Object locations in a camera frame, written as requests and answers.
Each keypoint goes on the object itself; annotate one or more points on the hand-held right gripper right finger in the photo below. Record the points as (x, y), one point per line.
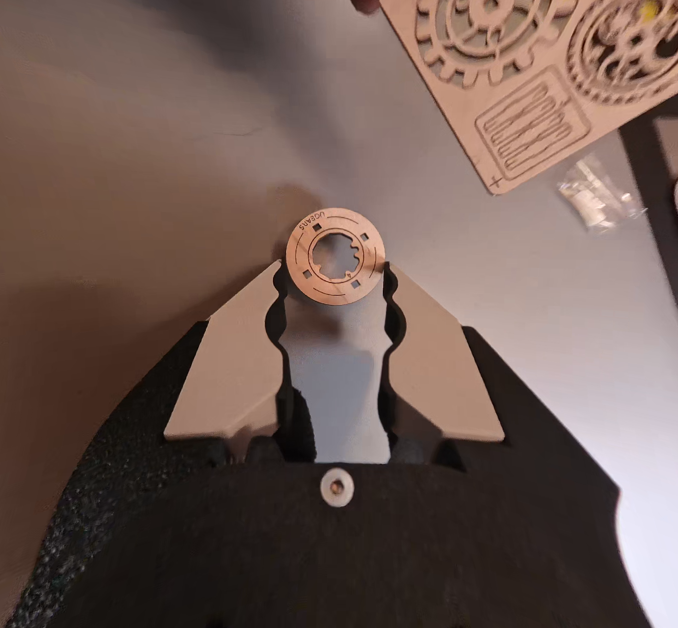
(445, 374)

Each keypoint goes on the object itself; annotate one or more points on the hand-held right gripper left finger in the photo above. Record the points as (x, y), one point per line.
(228, 374)

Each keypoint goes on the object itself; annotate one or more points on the wooden gear parts sheet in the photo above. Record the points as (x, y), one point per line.
(529, 104)

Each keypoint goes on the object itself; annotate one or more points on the small clear plastic bag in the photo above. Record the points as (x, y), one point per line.
(598, 199)

